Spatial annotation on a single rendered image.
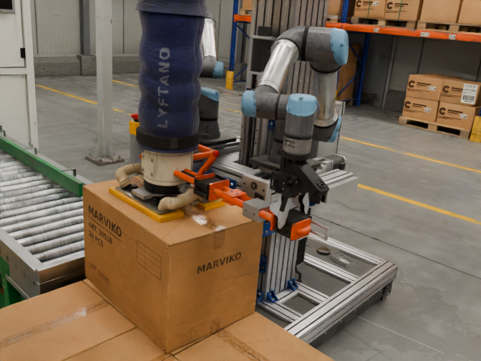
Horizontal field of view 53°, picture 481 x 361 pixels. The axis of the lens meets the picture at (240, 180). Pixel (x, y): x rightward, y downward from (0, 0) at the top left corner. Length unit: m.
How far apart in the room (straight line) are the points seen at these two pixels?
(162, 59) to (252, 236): 0.67
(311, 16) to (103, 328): 1.54
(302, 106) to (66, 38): 10.90
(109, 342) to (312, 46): 1.19
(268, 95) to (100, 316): 1.01
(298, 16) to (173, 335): 1.38
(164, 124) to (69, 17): 10.45
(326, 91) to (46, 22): 10.27
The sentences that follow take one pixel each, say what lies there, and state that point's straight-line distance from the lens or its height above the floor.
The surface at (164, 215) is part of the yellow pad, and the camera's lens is 1.64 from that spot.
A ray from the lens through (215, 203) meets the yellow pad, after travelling 1.76.
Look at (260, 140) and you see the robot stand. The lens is 2.23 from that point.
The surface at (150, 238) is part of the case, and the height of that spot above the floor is 0.92.
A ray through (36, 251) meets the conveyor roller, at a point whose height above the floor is 0.53.
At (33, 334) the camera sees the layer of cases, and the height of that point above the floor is 0.54.
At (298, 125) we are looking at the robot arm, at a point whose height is 1.35.
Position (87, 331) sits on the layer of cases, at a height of 0.54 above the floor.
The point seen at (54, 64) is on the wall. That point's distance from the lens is 11.74.
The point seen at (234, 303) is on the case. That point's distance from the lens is 1.80.
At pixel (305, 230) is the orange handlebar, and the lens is 1.33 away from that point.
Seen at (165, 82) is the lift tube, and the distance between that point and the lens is 1.62.
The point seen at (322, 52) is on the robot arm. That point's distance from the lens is 1.68.
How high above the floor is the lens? 1.61
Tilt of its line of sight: 19 degrees down
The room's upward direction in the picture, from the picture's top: 5 degrees clockwise
